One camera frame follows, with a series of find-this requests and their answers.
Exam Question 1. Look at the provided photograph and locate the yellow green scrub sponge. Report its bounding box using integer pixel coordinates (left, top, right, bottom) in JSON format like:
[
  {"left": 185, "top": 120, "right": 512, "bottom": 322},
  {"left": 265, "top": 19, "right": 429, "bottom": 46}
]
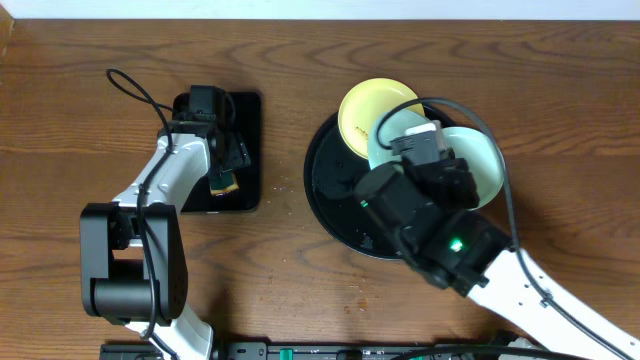
[{"left": 209, "top": 171, "right": 239, "bottom": 196}]

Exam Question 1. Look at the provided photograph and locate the light blue plate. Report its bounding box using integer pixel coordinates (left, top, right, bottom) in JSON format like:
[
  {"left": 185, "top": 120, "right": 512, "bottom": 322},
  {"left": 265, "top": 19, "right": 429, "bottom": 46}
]
[{"left": 367, "top": 109, "right": 430, "bottom": 170}]

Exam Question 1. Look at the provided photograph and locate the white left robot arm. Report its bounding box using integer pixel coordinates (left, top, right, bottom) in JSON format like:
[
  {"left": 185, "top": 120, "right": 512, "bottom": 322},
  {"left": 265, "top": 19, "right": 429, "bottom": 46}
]
[{"left": 80, "top": 119, "right": 262, "bottom": 359}]

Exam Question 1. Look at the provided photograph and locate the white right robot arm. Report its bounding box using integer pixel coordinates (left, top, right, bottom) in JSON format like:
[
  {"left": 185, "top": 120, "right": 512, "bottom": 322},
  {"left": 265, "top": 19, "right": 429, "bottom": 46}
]
[{"left": 354, "top": 158, "right": 639, "bottom": 359}]

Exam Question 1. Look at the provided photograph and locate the black rectangular water tray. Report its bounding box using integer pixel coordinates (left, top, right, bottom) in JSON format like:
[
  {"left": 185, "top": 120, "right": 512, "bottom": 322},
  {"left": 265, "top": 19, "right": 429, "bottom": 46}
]
[{"left": 172, "top": 86, "right": 262, "bottom": 213}]

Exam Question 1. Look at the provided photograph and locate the black round tray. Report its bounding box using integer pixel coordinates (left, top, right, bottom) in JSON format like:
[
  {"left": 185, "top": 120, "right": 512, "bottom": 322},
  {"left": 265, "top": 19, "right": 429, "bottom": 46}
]
[{"left": 302, "top": 101, "right": 464, "bottom": 261}]

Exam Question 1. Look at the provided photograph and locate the pale green plate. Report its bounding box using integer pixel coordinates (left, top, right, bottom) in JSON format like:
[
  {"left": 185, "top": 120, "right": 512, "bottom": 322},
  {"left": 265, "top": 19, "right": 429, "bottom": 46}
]
[{"left": 443, "top": 127, "right": 504, "bottom": 209}]

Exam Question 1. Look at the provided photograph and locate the yellow plate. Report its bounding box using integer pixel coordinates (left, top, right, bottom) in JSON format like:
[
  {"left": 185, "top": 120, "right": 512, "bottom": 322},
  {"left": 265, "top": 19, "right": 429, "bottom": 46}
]
[{"left": 338, "top": 78, "right": 418, "bottom": 159}]

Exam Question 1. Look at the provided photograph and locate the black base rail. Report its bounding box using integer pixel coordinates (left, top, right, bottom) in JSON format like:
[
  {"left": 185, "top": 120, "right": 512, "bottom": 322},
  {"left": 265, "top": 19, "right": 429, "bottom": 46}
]
[{"left": 99, "top": 339, "right": 546, "bottom": 360}]

